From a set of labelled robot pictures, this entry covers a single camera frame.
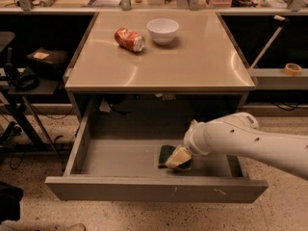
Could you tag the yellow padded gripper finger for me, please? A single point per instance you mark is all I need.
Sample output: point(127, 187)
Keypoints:
point(179, 156)

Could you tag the green and yellow sponge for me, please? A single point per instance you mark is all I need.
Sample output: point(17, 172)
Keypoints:
point(165, 152)

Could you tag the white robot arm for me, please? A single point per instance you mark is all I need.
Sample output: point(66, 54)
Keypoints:
point(239, 135)

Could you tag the open grey top drawer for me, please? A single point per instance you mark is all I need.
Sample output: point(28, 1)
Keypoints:
point(115, 156)

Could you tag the grey counter cabinet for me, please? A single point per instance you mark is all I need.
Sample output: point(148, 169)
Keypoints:
point(201, 61)

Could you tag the person's tan shoe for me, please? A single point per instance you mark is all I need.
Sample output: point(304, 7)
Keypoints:
point(76, 227)

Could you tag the white ceramic bowl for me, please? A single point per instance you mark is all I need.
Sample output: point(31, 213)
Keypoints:
point(162, 30)

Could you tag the red crushed soda can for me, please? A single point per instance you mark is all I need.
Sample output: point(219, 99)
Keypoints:
point(130, 40)

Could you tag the roll of tan tape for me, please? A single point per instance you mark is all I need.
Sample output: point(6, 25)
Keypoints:
point(292, 69)

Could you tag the black box with label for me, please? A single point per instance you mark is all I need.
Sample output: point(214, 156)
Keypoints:
point(49, 64)

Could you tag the black side table stand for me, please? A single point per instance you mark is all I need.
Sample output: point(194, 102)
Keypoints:
point(18, 110)

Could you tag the white stick with black tip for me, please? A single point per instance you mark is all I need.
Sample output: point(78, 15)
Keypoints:
point(282, 22)

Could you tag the black headphones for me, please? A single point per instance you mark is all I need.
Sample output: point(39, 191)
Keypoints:
point(20, 81)

